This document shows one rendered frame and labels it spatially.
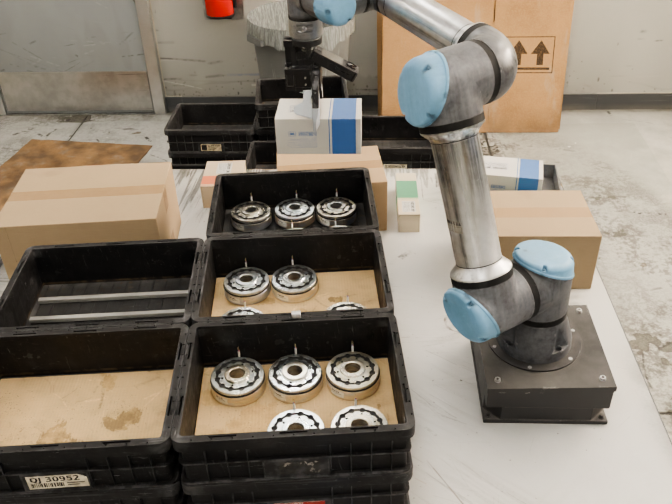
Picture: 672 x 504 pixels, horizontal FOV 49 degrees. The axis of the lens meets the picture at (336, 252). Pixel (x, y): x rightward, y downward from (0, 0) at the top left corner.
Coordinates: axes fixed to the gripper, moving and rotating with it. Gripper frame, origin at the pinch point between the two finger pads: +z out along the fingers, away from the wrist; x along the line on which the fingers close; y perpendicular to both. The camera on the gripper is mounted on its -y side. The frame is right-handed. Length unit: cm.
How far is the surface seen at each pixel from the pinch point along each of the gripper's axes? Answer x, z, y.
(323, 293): 32.3, 27.7, -1.5
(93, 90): -253, 94, 158
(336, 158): -27.1, 24.8, -2.1
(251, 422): 71, 28, 10
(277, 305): 36.7, 27.6, 8.4
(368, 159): -26.4, 24.8, -11.3
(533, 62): -234, 74, -101
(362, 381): 63, 25, -11
